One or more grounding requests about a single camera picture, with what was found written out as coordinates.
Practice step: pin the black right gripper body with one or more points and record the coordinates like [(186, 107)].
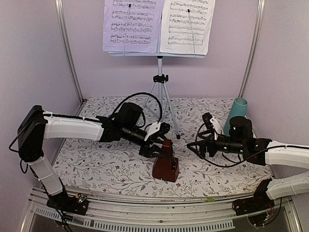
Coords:
[(209, 141)]

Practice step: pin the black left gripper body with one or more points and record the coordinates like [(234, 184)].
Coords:
[(151, 141)]

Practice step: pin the brown wooden metronome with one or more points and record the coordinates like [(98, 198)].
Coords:
[(166, 168)]

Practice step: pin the white sheet music page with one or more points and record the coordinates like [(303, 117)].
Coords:
[(186, 26)]

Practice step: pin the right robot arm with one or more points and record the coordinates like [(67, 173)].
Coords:
[(259, 151)]

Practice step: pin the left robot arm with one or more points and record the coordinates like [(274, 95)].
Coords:
[(40, 125)]

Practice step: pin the teal cup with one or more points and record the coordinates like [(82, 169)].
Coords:
[(239, 108)]

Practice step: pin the floral patterned table mat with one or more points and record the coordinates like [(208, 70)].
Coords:
[(117, 167)]

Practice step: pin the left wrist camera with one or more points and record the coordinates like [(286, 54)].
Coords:
[(156, 130)]

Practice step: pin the aluminium base frame rail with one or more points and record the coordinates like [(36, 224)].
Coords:
[(109, 212)]

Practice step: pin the right aluminium frame post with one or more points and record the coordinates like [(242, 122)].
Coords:
[(253, 48)]

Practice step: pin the aluminium frame post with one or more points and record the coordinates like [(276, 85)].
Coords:
[(253, 48), (65, 38)]

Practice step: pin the left aluminium frame post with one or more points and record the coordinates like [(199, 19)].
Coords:
[(65, 38)]

